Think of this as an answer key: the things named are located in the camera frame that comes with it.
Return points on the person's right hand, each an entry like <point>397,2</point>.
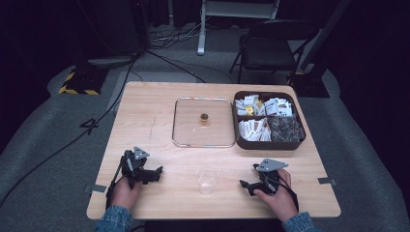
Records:
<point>280,201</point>

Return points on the brown divided box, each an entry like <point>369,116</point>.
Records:
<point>267,145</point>

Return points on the white desk frame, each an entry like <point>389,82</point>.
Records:
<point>222,9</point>

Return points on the person's left hand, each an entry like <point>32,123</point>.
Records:
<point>125,194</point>

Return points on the black stand with slanted post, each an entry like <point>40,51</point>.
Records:
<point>311,82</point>

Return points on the clear plastic cup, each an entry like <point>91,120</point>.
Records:
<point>207,182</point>

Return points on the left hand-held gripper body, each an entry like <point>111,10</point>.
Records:
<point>135,164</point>

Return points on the pile of white yellow packets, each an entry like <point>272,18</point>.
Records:
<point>246,106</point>

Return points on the black yellow-striped stand base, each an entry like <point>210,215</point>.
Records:
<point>84,80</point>

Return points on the pile of white brown-print packets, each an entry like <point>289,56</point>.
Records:
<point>278,107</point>

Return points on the pile of white red-striped packets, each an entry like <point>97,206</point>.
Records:
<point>254,129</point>

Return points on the black folding chair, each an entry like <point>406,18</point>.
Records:
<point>269,51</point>

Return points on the pile of dark grey packets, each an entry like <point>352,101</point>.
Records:
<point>285,129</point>

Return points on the grey tape piece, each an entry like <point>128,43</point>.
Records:
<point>98,188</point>
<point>326,181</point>

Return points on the square glass lid gold knob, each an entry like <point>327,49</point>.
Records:
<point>203,124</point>

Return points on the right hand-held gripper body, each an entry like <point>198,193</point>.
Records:
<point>270,177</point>

